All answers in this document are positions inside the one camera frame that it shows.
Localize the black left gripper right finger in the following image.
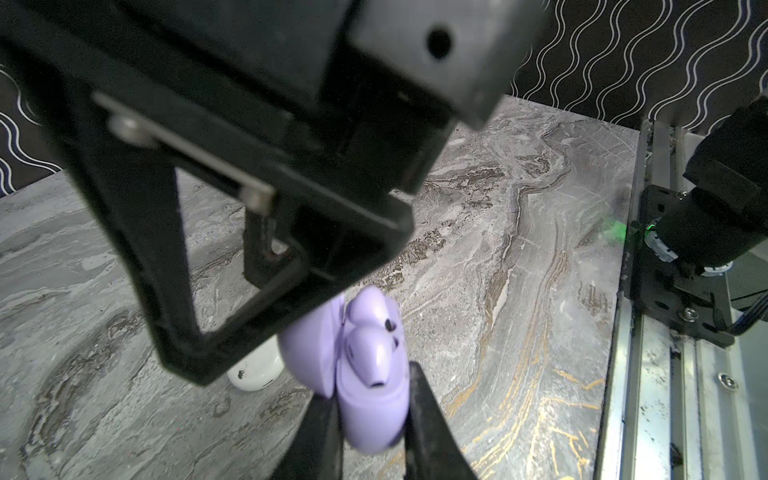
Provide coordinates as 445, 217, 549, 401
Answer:
404, 361, 477, 479

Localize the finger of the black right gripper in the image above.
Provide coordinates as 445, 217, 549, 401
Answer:
1, 11, 413, 385

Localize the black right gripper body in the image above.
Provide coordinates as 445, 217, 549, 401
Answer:
124, 1, 545, 192

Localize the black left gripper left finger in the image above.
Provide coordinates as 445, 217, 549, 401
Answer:
270, 394, 344, 480

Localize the purple earbud charging case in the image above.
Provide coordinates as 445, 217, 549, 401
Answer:
277, 294, 410, 455

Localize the white earbud charging case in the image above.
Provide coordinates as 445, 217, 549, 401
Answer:
227, 336, 284, 392

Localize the purple earbud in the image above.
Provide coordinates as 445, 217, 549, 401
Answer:
345, 325, 398, 388
347, 285, 401, 332

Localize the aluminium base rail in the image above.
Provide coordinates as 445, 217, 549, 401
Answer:
595, 121, 767, 479

